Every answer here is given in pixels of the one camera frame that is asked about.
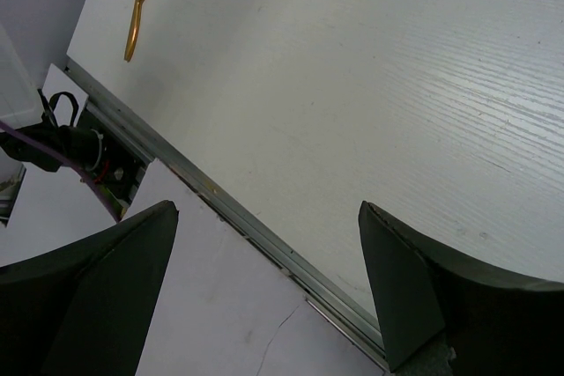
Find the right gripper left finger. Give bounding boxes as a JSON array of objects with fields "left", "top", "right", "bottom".
[{"left": 1, "top": 201, "right": 179, "bottom": 375}]

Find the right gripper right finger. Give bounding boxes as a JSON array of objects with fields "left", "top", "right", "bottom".
[{"left": 358, "top": 202, "right": 563, "bottom": 375}]

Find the gold knife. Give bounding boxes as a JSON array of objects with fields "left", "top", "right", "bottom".
[{"left": 124, "top": 0, "right": 145, "bottom": 63}]

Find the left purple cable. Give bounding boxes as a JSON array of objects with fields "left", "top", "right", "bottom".
[{"left": 0, "top": 120, "right": 122, "bottom": 223}]

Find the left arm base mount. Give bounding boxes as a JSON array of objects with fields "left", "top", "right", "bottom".
[{"left": 1, "top": 92, "right": 145, "bottom": 220}]

